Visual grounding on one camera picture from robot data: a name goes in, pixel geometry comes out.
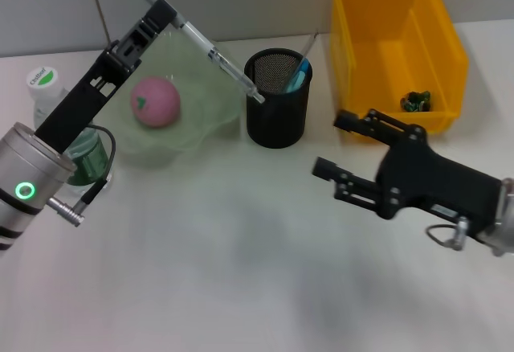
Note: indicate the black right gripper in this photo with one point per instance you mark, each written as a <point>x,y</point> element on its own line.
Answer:
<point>433,183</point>

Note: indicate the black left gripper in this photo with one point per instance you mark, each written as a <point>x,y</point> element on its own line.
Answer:
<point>88,95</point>

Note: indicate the white grey ballpoint pen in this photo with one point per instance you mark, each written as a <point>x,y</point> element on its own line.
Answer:
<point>201,42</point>

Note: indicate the green plastic wrapper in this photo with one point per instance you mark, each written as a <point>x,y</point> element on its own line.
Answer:
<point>415,102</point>

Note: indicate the blue scissors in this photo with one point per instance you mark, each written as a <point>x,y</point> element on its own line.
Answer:
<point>299,78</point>

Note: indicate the pink peach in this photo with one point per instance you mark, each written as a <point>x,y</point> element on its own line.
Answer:
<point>158,103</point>

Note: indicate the clear plastic ruler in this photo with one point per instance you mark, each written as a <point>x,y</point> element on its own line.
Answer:
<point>308,46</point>

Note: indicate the clear green-label water bottle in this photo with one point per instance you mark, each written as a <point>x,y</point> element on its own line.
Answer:
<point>90,159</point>

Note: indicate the black mesh pen cup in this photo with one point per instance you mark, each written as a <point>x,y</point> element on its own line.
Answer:
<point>277,127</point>

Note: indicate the green glass fruit plate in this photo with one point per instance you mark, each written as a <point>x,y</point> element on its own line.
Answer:
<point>201,119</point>

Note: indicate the yellow plastic bin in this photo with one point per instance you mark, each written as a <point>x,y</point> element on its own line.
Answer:
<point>397,54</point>

